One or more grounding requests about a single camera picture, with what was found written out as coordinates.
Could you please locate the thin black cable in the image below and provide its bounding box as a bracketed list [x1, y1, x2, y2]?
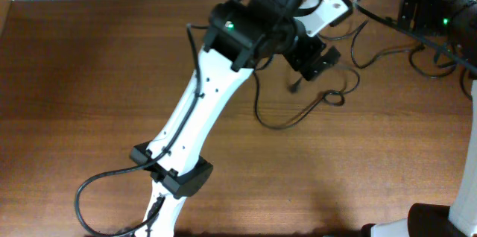
[318, 19, 426, 70]

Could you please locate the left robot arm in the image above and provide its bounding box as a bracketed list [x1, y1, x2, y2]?
[130, 0, 353, 236]

